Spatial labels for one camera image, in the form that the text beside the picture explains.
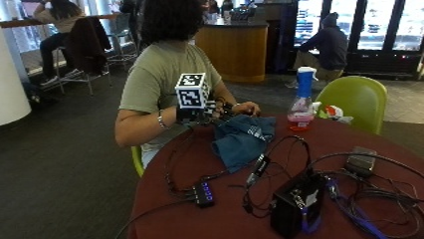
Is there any blue cloth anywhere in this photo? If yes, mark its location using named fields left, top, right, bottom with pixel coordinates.
left=211, top=114, right=277, bottom=174

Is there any tangle of black cables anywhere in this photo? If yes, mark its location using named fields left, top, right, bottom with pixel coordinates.
left=308, top=150, right=424, bottom=239

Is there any dark jacket on stool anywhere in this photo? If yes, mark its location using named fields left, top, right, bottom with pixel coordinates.
left=65, top=16, right=114, bottom=76

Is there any black hub with blue lights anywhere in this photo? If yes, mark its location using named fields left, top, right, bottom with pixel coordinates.
left=192, top=180, right=216, bottom=209

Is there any wooden window counter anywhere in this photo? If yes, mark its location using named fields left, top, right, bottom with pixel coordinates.
left=0, top=13, right=122, bottom=30

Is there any white column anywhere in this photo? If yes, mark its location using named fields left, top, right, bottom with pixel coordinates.
left=0, top=25, right=33, bottom=126

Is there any grey metal chair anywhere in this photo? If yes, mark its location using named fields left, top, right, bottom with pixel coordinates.
left=104, top=12, right=140, bottom=69

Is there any the person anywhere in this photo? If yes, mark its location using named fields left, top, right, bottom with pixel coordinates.
left=114, top=0, right=261, bottom=168

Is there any wooden round counter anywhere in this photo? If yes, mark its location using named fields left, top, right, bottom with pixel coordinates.
left=193, top=19, right=269, bottom=84

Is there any black glove cable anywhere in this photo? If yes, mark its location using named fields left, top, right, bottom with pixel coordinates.
left=163, top=123, right=229, bottom=200

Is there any black box device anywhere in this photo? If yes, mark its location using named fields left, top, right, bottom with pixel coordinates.
left=268, top=171, right=328, bottom=239

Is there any metal bar stool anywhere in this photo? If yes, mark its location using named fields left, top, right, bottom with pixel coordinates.
left=53, top=46, right=114, bottom=97

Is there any green chair under person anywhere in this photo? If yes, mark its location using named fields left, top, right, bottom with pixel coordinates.
left=130, top=144, right=147, bottom=178

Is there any silver bracelet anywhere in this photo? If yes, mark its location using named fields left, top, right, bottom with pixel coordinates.
left=156, top=111, right=171, bottom=130

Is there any spray bottle with blue top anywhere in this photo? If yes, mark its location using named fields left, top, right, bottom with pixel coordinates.
left=285, top=66, right=318, bottom=132

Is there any black looped cable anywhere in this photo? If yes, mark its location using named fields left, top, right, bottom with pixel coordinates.
left=239, top=133, right=312, bottom=218

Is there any empty green chair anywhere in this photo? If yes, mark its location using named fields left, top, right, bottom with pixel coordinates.
left=313, top=75, right=389, bottom=135

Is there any white marker cube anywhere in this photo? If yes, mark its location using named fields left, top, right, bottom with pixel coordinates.
left=174, top=72, right=212, bottom=111

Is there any grey power adapter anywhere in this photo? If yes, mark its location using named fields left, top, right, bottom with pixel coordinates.
left=344, top=145, right=378, bottom=177

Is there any black cable adapter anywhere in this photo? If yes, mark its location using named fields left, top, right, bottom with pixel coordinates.
left=244, top=153, right=271, bottom=187

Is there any blue cable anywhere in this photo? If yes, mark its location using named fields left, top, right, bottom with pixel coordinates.
left=300, top=177, right=389, bottom=239

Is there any white and red toy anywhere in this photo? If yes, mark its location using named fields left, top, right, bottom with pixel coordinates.
left=310, top=102, right=354, bottom=124

